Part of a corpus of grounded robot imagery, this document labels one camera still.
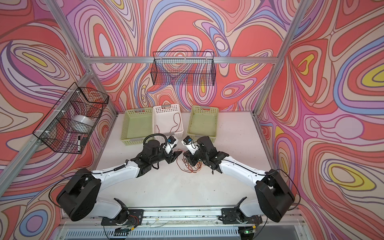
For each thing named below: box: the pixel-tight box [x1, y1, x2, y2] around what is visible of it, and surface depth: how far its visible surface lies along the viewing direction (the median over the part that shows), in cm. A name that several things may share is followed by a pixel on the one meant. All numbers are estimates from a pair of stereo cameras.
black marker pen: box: [77, 135, 81, 152], surface depth 73 cm
